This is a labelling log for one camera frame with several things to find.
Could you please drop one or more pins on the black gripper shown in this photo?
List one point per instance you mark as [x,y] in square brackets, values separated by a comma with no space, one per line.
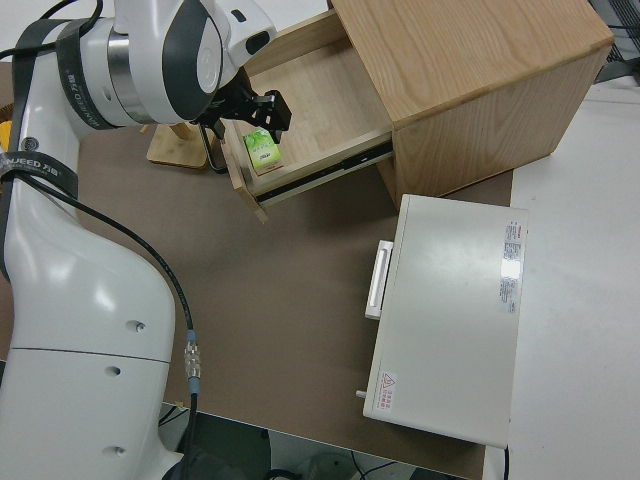
[240,102]

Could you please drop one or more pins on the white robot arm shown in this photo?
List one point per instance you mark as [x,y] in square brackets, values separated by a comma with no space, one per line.
[75,300]

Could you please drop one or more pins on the green carton box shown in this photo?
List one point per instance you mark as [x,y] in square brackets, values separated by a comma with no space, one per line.
[262,155]

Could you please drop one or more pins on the wooden mug stand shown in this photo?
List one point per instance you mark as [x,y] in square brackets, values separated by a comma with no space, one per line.
[175,147]

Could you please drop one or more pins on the brown table mat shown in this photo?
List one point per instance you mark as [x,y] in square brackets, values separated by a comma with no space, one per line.
[275,300]

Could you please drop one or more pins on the long flat black band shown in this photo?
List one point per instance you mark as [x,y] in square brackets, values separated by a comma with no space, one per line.
[22,75]

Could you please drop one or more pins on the wooden cabinet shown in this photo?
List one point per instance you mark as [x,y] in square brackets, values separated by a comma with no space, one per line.
[475,75]

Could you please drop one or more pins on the yellow corn cob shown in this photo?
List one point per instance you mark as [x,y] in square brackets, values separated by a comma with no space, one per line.
[4,136]

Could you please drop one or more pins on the white microwave oven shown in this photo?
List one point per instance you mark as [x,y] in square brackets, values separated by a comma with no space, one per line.
[445,320]

